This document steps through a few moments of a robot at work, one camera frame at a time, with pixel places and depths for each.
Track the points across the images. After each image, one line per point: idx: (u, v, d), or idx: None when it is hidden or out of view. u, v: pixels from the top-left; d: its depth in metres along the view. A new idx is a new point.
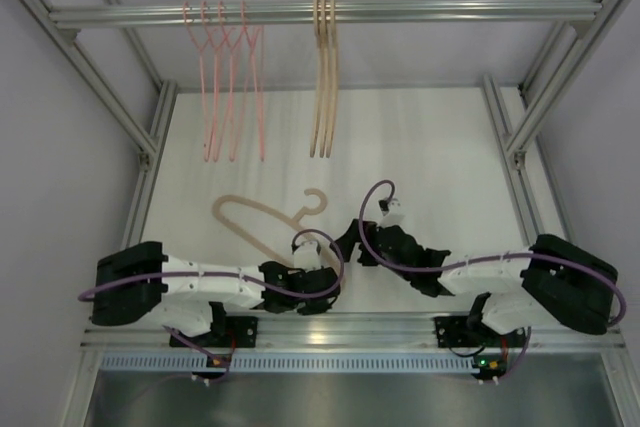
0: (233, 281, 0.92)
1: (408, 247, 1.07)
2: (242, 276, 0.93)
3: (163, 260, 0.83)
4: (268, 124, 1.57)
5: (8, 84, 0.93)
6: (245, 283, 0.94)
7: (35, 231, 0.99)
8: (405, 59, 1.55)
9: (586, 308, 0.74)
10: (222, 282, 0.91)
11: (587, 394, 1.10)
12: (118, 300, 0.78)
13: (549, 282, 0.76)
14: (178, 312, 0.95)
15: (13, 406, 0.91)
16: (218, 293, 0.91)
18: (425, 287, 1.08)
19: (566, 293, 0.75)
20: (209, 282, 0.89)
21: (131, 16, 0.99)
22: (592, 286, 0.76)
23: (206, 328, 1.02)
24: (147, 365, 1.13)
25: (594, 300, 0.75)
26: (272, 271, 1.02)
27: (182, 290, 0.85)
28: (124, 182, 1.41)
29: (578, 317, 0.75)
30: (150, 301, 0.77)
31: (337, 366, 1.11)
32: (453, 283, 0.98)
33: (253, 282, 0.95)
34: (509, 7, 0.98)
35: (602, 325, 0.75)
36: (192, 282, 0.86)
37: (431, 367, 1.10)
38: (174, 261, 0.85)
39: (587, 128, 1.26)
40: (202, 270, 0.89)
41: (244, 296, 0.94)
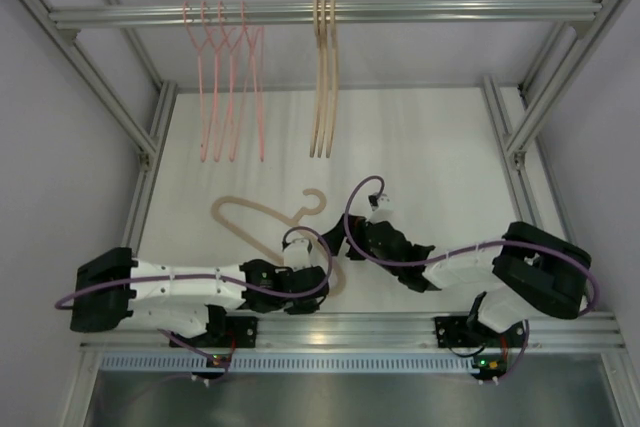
0: (209, 283, 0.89)
1: (397, 243, 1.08)
2: (219, 276, 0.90)
3: (133, 266, 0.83)
4: (267, 124, 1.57)
5: (8, 83, 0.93)
6: (223, 283, 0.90)
7: (35, 232, 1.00)
8: (405, 59, 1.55)
9: (557, 293, 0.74)
10: (198, 284, 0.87)
11: (588, 394, 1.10)
12: (89, 306, 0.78)
13: (521, 268, 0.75)
14: (166, 315, 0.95)
15: (12, 406, 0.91)
16: (195, 297, 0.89)
18: (412, 283, 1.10)
19: (537, 278, 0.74)
20: (183, 285, 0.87)
21: (131, 16, 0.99)
22: (564, 271, 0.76)
23: (201, 329, 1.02)
24: (146, 366, 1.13)
25: (564, 285, 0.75)
26: (256, 271, 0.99)
27: (153, 295, 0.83)
28: (124, 182, 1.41)
29: (551, 302, 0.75)
30: (118, 306, 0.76)
31: (337, 366, 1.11)
32: (437, 277, 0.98)
33: (232, 283, 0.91)
34: (509, 6, 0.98)
35: (574, 310, 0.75)
36: (163, 286, 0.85)
37: (431, 367, 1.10)
38: (144, 267, 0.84)
39: (586, 128, 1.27)
40: (175, 273, 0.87)
41: (224, 297, 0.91)
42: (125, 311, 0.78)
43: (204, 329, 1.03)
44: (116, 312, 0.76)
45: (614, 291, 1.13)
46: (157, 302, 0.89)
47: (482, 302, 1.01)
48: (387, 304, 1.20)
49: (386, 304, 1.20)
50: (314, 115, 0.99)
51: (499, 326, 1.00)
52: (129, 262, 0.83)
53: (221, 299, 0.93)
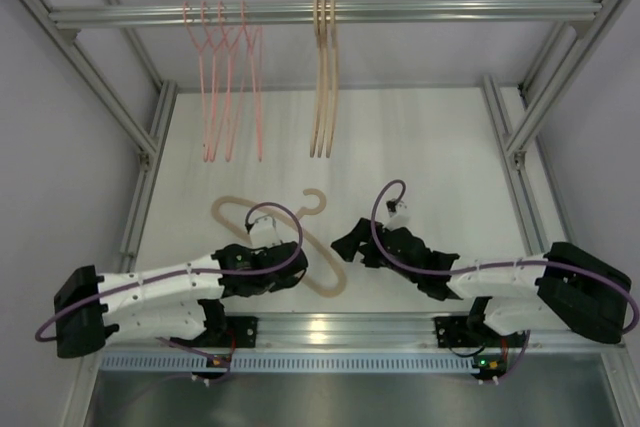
0: (182, 278, 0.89)
1: (417, 249, 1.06)
2: (190, 270, 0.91)
3: (99, 281, 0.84)
4: (267, 124, 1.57)
5: (8, 83, 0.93)
6: (197, 275, 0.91)
7: (35, 232, 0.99)
8: (405, 59, 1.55)
9: (602, 319, 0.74)
10: (170, 282, 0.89)
11: (588, 394, 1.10)
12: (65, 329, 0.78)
13: (566, 291, 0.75)
14: (155, 323, 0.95)
15: (12, 407, 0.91)
16: (171, 296, 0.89)
18: (431, 290, 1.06)
19: (582, 302, 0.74)
20: (155, 286, 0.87)
21: (130, 16, 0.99)
22: (606, 295, 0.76)
23: (200, 328, 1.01)
24: (146, 366, 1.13)
25: (609, 310, 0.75)
26: (229, 255, 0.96)
27: (128, 305, 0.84)
28: (124, 183, 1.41)
29: (595, 325, 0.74)
30: (92, 320, 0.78)
31: (337, 366, 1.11)
32: (462, 287, 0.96)
33: (206, 274, 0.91)
34: (510, 6, 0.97)
35: (617, 334, 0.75)
36: (135, 292, 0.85)
37: (431, 367, 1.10)
38: (111, 279, 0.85)
39: (586, 128, 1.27)
40: (143, 278, 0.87)
41: (201, 289, 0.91)
42: (102, 326, 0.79)
43: (203, 327, 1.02)
44: (93, 328, 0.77)
45: None
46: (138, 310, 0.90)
47: (490, 305, 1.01)
48: (387, 304, 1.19)
49: (386, 304, 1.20)
50: (315, 116, 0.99)
51: (508, 330, 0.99)
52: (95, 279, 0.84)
53: (199, 293, 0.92)
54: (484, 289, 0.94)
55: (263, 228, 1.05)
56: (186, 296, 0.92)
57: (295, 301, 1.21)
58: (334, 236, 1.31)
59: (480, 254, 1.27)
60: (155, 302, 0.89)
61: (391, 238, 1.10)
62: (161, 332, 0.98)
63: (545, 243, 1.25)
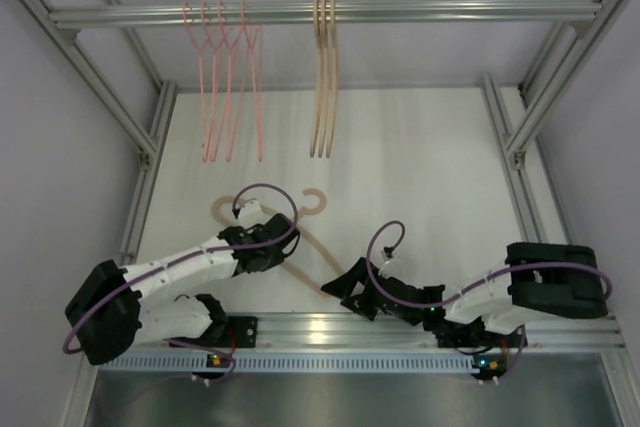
0: (199, 258, 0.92)
1: (411, 292, 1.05)
2: (205, 249, 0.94)
3: (124, 273, 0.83)
4: (267, 124, 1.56)
5: (9, 83, 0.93)
6: (212, 253, 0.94)
7: (35, 232, 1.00)
8: (404, 59, 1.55)
9: (583, 301, 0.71)
10: (190, 263, 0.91)
11: (588, 394, 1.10)
12: (99, 325, 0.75)
13: (537, 294, 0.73)
14: (169, 316, 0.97)
15: (13, 406, 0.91)
16: (193, 276, 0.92)
18: (436, 327, 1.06)
19: (555, 297, 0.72)
20: (179, 268, 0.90)
21: (130, 16, 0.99)
22: (576, 277, 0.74)
23: (208, 321, 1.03)
24: (146, 366, 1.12)
25: (585, 289, 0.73)
26: (232, 233, 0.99)
27: (159, 289, 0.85)
28: (124, 183, 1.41)
29: (579, 311, 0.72)
30: (131, 307, 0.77)
31: (336, 366, 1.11)
32: (460, 315, 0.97)
33: (219, 251, 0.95)
34: (509, 6, 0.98)
35: (602, 309, 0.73)
36: (162, 276, 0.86)
37: (432, 368, 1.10)
38: (135, 268, 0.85)
39: (586, 128, 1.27)
40: (166, 262, 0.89)
41: (218, 266, 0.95)
42: (138, 312, 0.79)
43: (209, 320, 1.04)
44: (133, 314, 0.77)
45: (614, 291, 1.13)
46: (158, 300, 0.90)
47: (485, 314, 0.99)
48: None
49: None
50: (314, 116, 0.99)
51: (510, 329, 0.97)
52: (119, 271, 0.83)
53: (215, 272, 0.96)
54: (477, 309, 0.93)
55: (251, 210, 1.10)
56: (204, 276, 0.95)
57: (295, 301, 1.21)
58: (334, 236, 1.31)
59: (480, 254, 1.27)
60: (178, 286, 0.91)
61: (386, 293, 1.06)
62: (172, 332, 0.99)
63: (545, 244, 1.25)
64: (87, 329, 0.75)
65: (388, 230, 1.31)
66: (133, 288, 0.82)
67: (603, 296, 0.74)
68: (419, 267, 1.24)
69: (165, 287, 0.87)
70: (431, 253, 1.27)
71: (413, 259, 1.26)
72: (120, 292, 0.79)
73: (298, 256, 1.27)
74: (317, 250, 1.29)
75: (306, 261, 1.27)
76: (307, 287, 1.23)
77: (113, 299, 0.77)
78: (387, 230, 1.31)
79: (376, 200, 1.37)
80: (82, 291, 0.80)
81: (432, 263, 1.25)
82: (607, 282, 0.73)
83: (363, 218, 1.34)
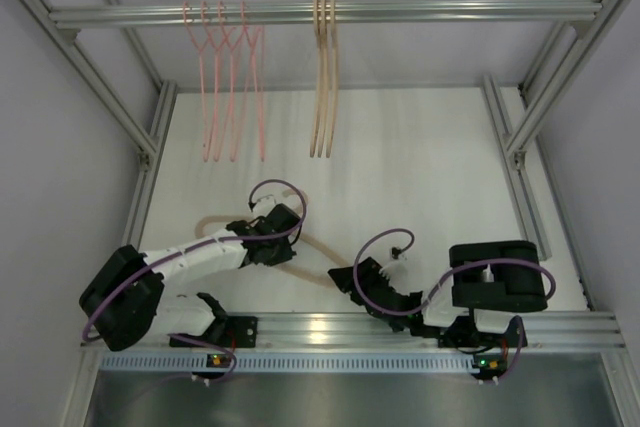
0: (213, 246, 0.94)
1: (398, 297, 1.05)
2: (218, 239, 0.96)
3: (144, 255, 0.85)
4: (268, 123, 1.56)
5: (9, 83, 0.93)
6: (223, 243, 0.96)
7: (35, 231, 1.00)
8: (405, 59, 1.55)
9: (516, 296, 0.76)
10: (204, 250, 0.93)
11: (588, 393, 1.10)
12: (121, 310, 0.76)
13: (472, 292, 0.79)
14: (178, 308, 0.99)
15: (12, 406, 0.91)
16: (207, 263, 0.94)
18: (422, 332, 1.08)
19: (486, 293, 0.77)
20: (195, 255, 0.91)
21: (130, 16, 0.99)
22: (512, 273, 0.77)
23: (210, 317, 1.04)
24: (146, 366, 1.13)
25: (521, 283, 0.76)
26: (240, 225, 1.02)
27: (178, 273, 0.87)
28: (124, 182, 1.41)
29: (514, 304, 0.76)
30: (152, 290, 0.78)
31: (337, 366, 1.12)
32: (434, 319, 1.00)
33: (231, 241, 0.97)
34: (509, 6, 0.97)
35: (540, 303, 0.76)
36: (181, 260, 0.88)
37: (431, 367, 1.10)
38: (155, 252, 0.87)
39: (586, 128, 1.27)
40: (184, 248, 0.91)
41: (230, 255, 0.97)
42: (159, 293, 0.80)
43: (211, 315, 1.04)
44: (155, 295, 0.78)
45: (614, 291, 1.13)
46: (176, 286, 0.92)
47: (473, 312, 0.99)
48: None
49: None
50: (315, 116, 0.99)
51: (500, 325, 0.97)
52: (138, 255, 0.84)
53: (226, 261, 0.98)
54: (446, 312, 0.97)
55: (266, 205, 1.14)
56: (217, 264, 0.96)
57: (295, 301, 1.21)
58: (334, 235, 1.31)
59: None
60: (193, 273, 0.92)
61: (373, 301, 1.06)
62: (176, 327, 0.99)
63: (545, 245, 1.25)
64: (108, 315, 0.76)
65: (397, 235, 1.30)
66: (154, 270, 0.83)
67: (543, 290, 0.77)
68: (419, 267, 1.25)
69: (182, 272, 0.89)
70: (432, 253, 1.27)
71: (413, 260, 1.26)
72: (140, 275, 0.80)
73: (298, 256, 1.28)
74: (318, 250, 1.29)
75: (306, 260, 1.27)
76: (307, 287, 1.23)
77: (134, 283, 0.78)
78: (396, 237, 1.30)
79: (376, 201, 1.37)
80: (99, 277, 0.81)
81: (431, 263, 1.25)
82: (546, 276, 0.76)
83: (363, 219, 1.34)
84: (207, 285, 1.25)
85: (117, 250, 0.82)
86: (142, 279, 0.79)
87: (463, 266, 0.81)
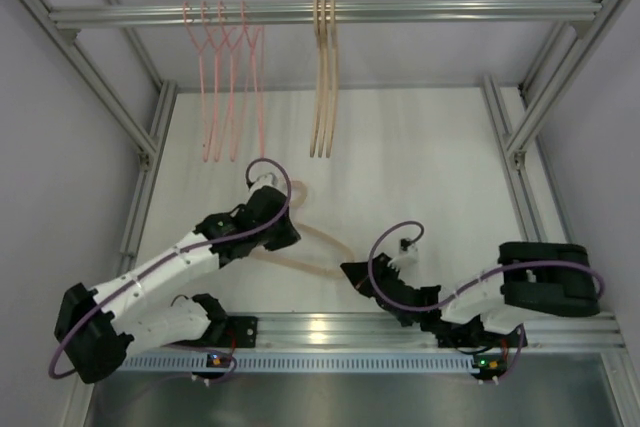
0: (174, 260, 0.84)
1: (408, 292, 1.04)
2: (178, 250, 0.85)
3: (94, 293, 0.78)
4: (267, 123, 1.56)
5: (9, 83, 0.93)
6: (187, 253, 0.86)
7: (35, 231, 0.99)
8: (405, 59, 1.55)
9: (575, 299, 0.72)
10: (164, 269, 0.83)
11: (587, 393, 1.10)
12: (76, 355, 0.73)
13: (527, 291, 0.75)
14: (166, 321, 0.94)
15: (12, 406, 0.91)
16: (171, 282, 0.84)
18: (434, 327, 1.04)
19: (544, 293, 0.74)
20: (151, 279, 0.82)
21: (130, 16, 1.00)
22: (569, 277, 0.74)
23: (205, 322, 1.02)
24: (147, 366, 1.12)
25: (574, 287, 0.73)
26: (210, 224, 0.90)
27: (133, 304, 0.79)
28: (124, 182, 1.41)
29: (569, 309, 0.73)
30: (101, 334, 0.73)
31: (336, 366, 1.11)
32: (454, 315, 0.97)
33: (195, 249, 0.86)
34: (509, 6, 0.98)
35: (592, 309, 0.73)
36: (135, 291, 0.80)
37: (431, 367, 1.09)
38: (105, 286, 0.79)
39: (586, 128, 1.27)
40: (137, 274, 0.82)
41: (197, 265, 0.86)
42: (112, 332, 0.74)
43: (207, 320, 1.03)
44: (106, 337, 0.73)
45: (614, 291, 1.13)
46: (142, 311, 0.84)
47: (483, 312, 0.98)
48: None
49: None
50: (315, 116, 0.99)
51: (507, 328, 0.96)
52: (88, 294, 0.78)
53: (197, 270, 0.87)
54: (471, 311, 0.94)
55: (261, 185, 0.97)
56: (190, 275, 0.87)
57: (295, 301, 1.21)
58: (334, 235, 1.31)
59: (480, 254, 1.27)
60: (157, 296, 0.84)
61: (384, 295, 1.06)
62: (168, 338, 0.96)
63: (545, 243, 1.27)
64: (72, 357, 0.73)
65: (405, 227, 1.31)
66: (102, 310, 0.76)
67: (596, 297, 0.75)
68: (419, 267, 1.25)
69: (138, 303, 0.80)
70: (432, 253, 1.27)
71: None
72: (90, 316, 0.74)
73: (298, 256, 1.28)
74: (318, 250, 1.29)
75: (306, 261, 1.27)
76: (308, 287, 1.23)
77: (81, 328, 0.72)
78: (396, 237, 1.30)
79: (376, 201, 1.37)
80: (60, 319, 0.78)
81: (432, 263, 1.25)
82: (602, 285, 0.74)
83: (363, 219, 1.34)
84: (207, 285, 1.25)
85: (68, 290, 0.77)
86: (94, 320, 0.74)
87: (520, 264, 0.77)
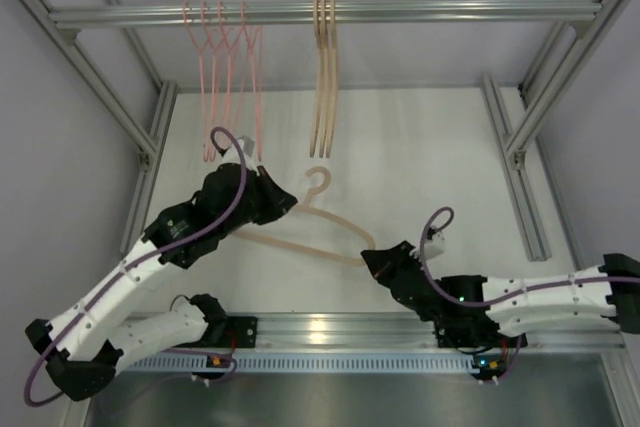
0: (123, 281, 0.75)
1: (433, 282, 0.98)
2: (125, 268, 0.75)
3: (49, 329, 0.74)
4: (267, 124, 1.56)
5: (9, 83, 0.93)
6: (136, 268, 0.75)
7: (35, 232, 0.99)
8: (404, 59, 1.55)
9: None
10: (115, 292, 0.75)
11: (588, 393, 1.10)
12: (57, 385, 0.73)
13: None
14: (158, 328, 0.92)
15: (12, 407, 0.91)
16: (127, 302, 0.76)
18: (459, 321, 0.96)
19: None
20: (101, 307, 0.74)
21: (130, 16, 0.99)
22: None
23: (201, 325, 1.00)
24: (147, 366, 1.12)
25: None
26: (159, 229, 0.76)
27: (86, 338, 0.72)
28: (124, 182, 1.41)
29: None
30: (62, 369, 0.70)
31: (337, 366, 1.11)
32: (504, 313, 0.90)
33: (143, 261, 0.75)
34: (509, 6, 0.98)
35: None
36: (85, 323, 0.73)
37: (431, 368, 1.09)
38: (59, 322, 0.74)
39: (586, 128, 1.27)
40: (86, 304, 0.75)
41: (151, 279, 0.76)
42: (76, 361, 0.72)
43: (203, 322, 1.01)
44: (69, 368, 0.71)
45: None
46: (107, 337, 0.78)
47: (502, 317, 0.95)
48: (388, 304, 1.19)
49: (386, 303, 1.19)
50: (315, 115, 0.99)
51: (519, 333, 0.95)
52: (43, 331, 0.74)
53: (156, 281, 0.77)
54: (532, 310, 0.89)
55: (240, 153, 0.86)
56: (150, 288, 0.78)
57: (295, 301, 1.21)
58: (334, 236, 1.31)
59: (480, 254, 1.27)
60: (117, 318, 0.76)
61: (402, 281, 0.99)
62: (163, 344, 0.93)
63: (544, 244, 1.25)
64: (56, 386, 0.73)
65: (410, 223, 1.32)
66: (59, 348, 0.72)
67: None
68: None
69: (95, 334, 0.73)
70: None
71: None
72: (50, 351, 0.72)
73: (298, 256, 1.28)
74: (318, 250, 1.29)
75: (306, 261, 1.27)
76: (307, 287, 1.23)
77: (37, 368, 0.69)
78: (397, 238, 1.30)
79: (376, 201, 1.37)
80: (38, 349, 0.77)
81: (432, 264, 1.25)
82: None
83: (363, 219, 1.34)
84: (207, 285, 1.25)
85: (26, 330, 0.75)
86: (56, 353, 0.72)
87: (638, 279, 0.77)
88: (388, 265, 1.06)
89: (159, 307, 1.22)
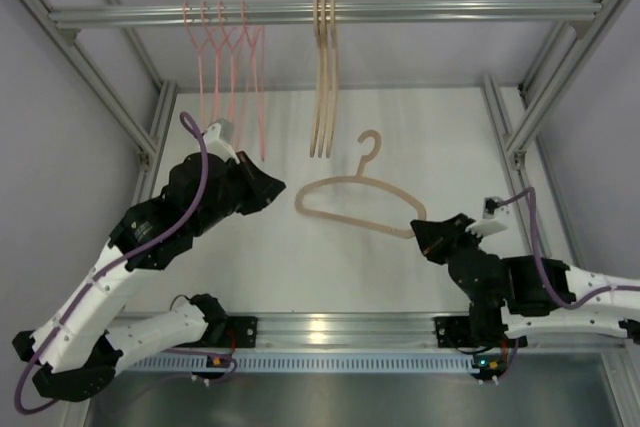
0: (93, 292, 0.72)
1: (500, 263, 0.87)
2: (92, 279, 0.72)
3: (33, 342, 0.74)
4: (268, 123, 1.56)
5: (9, 83, 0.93)
6: (104, 278, 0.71)
7: (35, 232, 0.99)
8: (404, 59, 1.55)
9: None
10: (85, 304, 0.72)
11: (588, 394, 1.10)
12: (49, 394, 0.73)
13: None
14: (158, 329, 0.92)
15: (12, 408, 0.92)
16: (102, 312, 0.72)
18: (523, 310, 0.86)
19: None
20: (75, 320, 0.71)
21: (130, 16, 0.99)
22: None
23: (201, 325, 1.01)
24: (146, 366, 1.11)
25: None
26: (124, 233, 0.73)
27: (65, 351, 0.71)
28: (124, 182, 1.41)
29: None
30: (49, 379, 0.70)
31: (337, 366, 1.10)
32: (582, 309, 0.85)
33: (111, 269, 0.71)
34: (508, 6, 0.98)
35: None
36: (61, 337, 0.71)
37: (431, 367, 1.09)
38: (39, 337, 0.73)
39: (586, 128, 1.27)
40: (60, 318, 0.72)
41: (122, 286, 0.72)
42: (61, 370, 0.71)
43: (203, 322, 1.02)
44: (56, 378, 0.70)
45: None
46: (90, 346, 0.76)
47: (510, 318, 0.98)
48: (388, 303, 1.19)
49: (386, 303, 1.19)
50: (315, 116, 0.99)
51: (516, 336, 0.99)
52: (27, 344, 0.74)
53: (129, 287, 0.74)
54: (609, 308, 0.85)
55: (210, 139, 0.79)
56: (126, 293, 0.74)
57: (295, 301, 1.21)
58: (334, 236, 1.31)
59: None
60: (96, 328, 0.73)
61: (463, 264, 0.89)
62: (164, 344, 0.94)
63: (544, 243, 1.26)
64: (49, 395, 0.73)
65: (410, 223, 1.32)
66: (44, 360, 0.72)
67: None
68: (419, 267, 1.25)
69: (75, 346, 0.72)
70: None
71: (413, 261, 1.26)
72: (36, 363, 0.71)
73: (298, 255, 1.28)
74: (318, 250, 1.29)
75: (306, 261, 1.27)
76: (308, 286, 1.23)
77: (23, 381, 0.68)
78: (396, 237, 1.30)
79: (377, 201, 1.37)
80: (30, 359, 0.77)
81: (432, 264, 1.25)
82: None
83: (363, 219, 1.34)
84: (207, 285, 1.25)
85: (14, 342, 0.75)
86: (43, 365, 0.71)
87: None
88: (440, 243, 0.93)
89: (160, 307, 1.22)
